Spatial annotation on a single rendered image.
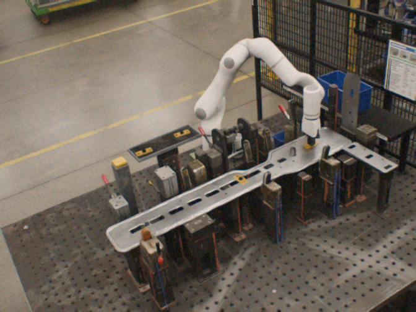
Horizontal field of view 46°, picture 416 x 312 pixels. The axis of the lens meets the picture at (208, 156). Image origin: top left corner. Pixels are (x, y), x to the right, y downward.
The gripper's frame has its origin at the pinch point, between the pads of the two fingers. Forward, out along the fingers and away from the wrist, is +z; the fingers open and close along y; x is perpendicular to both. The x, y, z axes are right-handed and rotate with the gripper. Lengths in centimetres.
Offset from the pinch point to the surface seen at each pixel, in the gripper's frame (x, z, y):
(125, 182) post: -96, -2, -30
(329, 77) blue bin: 45, -10, -35
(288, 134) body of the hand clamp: -2.9, 1.5, -15.1
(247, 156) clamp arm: -33.8, 0.9, -12.0
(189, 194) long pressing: -73, 3, -6
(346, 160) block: 6.5, 5.2, 20.0
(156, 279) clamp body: -108, 14, 23
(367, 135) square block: 24.0, -1.1, 16.8
